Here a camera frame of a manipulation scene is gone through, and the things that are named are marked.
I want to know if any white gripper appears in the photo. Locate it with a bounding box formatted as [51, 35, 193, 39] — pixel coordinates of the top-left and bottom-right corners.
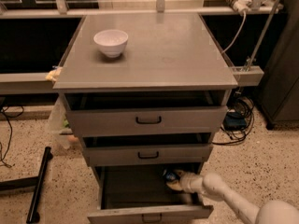
[166, 169, 204, 194]

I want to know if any blue pepsi can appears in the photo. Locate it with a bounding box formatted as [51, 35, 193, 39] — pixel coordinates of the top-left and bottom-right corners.
[163, 169, 179, 182]

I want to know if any middle grey drawer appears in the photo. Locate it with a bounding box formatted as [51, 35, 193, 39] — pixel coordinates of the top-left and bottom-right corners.
[83, 133, 212, 166]

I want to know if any grey drawer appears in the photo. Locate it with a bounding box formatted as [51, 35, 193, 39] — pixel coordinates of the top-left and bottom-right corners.
[83, 133, 212, 166]
[64, 92, 227, 137]
[88, 163, 213, 224]

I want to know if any bottom grey drawer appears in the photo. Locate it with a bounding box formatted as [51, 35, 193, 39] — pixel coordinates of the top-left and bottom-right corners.
[88, 163, 213, 224]

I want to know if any grey drawer cabinet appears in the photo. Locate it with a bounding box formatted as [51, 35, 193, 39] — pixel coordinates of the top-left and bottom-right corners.
[55, 14, 236, 224]

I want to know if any top grey drawer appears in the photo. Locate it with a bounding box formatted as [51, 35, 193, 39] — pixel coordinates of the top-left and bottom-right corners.
[64, 92, 227, 137]

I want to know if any dark grey side cabinet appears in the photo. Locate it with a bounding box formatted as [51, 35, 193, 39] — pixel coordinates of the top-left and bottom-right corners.
[256, 0, 299, 130]

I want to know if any clear plastic bag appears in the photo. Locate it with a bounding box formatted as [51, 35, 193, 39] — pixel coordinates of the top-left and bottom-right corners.
[47, 99, 78, 149]

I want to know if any black table leg base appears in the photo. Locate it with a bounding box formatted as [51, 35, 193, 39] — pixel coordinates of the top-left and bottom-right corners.
[0, 147, 53, 224]

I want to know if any white ceramic bowl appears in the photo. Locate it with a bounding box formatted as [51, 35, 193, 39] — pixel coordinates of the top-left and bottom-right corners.
[93, 29, 129, 58]

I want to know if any yellow sponge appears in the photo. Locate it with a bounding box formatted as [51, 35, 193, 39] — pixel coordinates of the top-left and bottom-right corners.
[46, 67, 63, 82]

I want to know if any white power strip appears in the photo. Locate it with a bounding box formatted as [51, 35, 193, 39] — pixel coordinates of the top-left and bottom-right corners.
[225, 0, 251, 15]

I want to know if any black floor cables bundle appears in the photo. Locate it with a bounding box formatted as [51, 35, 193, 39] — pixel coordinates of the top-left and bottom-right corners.
[211, 96, 256, 147]

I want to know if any grey metal rail frame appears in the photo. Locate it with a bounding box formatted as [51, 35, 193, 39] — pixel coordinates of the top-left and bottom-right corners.
[0, 0, 286, 95]

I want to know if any white power cable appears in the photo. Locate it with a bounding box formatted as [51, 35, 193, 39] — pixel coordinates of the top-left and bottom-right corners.
[220, 10, 248, 55]

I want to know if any black cable on left floor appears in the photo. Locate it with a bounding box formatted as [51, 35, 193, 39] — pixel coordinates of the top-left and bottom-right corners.
[0, 105, 25, 168]

